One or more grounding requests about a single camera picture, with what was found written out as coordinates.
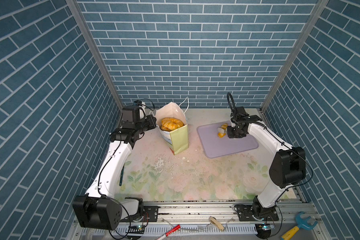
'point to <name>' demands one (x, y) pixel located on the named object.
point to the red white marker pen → (170, 232)
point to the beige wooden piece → (213, 220)
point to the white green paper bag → (177, 140)
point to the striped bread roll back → (222, 130)
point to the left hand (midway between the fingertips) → (156, 118)
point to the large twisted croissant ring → (169, 124)
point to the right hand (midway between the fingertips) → (230, 132)
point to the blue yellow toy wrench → (303, 223)
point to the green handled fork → (121, 175)
